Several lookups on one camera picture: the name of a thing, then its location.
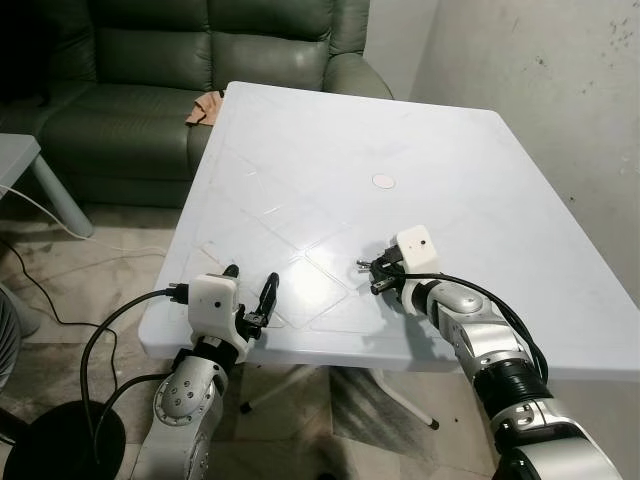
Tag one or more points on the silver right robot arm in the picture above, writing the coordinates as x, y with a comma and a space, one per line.
490, 340

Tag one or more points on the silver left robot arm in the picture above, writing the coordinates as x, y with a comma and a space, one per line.
185, 400

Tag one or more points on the round white table cap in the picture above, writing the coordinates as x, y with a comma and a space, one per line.
384, 181

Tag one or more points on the brown crumpled cloth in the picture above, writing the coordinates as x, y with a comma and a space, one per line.
207, 108

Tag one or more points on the dark green leather sofa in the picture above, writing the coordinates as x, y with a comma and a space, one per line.
150, 60

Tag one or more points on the black round floor base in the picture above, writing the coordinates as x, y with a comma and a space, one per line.
60, 445

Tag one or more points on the grey ribbed object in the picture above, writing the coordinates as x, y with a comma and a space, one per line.
8, 330

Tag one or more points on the grey side table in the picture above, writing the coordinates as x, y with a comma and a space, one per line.
15, 155

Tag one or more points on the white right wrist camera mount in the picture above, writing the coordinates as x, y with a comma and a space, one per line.
418, 250

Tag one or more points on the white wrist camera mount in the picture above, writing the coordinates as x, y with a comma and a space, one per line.
418, 250
212, 300

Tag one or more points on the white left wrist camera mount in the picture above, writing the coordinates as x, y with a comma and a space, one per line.
212, 300

